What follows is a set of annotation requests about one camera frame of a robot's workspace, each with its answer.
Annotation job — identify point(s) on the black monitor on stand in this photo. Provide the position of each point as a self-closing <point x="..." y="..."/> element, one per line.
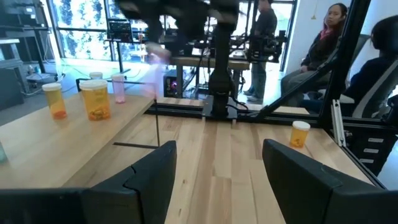
<point x="119" y="29"/>

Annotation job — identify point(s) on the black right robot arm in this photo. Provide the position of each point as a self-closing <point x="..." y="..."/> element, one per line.
<point x="222" y="62"/>

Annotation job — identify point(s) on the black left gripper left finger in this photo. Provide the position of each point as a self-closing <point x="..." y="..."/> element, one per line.
<point x="136" y="193"/>

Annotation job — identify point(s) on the grey office chair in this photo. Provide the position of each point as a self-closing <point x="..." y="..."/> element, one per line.
<point x="370" y="104"/>

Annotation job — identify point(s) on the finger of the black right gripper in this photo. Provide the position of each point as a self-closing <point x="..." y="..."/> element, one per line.
<point x="155" y="31"/>

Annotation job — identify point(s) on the orange medicine bottle white cap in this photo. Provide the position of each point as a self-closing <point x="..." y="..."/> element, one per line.
<point x="56" y="105"/>

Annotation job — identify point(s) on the person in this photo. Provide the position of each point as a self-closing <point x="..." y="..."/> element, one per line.
<point x="370" y="77"/>
<point x="262" y="28"/>
<point x="317" y="49"/>

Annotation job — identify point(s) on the wide orange medicine bottle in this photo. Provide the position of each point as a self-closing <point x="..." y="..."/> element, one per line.
<point x="299" y="137"/>
<point x="94" y="105"/>

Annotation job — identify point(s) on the black aluminium table frame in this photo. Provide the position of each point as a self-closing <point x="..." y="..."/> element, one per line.
<point x="348" y="46"/>

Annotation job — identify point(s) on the black camera rig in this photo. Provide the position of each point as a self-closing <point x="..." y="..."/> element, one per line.
<point x="264" y="46"/>

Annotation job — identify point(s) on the silver metal bracket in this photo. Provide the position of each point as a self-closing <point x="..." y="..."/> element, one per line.
<point x="337" y="124"/>

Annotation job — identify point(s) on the background wooden workbench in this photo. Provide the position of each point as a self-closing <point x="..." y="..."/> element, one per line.
<point x="192" y="61"/>

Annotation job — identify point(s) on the black computer tower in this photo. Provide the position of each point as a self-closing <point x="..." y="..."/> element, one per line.
<point x="170" y="84"/>

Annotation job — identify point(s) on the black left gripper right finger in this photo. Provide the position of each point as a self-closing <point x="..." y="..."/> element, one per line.
<point x="298" y="186"/>

